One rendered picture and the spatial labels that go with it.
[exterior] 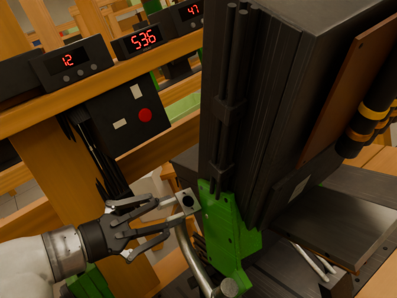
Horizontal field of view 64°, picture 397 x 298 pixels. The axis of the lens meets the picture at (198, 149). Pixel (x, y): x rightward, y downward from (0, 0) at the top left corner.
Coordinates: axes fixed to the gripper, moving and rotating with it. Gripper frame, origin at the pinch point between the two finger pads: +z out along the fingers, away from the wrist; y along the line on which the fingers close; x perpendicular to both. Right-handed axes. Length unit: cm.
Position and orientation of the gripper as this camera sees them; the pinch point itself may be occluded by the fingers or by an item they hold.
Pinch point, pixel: (176, 208)
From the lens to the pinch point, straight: 70.7
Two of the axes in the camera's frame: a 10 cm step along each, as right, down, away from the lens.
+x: -3.0, 5.3, 7.9
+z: 8.4, -2.5, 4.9
